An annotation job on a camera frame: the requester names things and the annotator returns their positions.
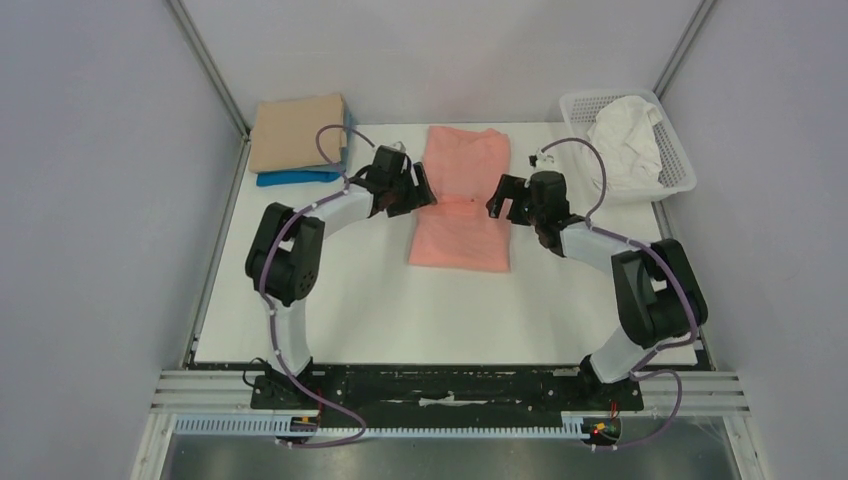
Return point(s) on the folded beige t shirt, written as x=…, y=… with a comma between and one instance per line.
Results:
x=291, y=134

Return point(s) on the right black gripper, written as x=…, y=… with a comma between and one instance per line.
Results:
x=507, y=201

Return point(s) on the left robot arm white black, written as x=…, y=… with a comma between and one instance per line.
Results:
x=284, y=259

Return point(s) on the white slotted cable duct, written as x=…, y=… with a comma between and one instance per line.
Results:
x=280, y=425

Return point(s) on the white t shirt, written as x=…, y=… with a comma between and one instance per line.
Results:
x=623, y=134

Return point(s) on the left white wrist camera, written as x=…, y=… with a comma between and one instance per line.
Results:
x=397, y=146

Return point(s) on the pink t shirt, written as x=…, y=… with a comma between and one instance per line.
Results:
x=463, y=169

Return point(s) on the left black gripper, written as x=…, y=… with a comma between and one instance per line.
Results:
x=420, y=196

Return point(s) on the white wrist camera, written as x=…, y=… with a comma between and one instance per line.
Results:
x=397, y=146
x=541, y=162

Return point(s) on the aluminium frame rail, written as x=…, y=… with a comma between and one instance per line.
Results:
x=201, y=52

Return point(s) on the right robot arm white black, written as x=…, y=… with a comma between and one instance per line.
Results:
x=658, y=299

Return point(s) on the folded blue t shirt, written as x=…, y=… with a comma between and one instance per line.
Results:
x=269, y=179

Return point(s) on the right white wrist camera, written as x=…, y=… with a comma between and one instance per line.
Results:
x=541, y=162

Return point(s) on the folded grey-blue t shirt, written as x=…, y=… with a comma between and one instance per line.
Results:
x=326, y=169

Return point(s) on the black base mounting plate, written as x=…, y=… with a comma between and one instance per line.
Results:
x=386, y=396

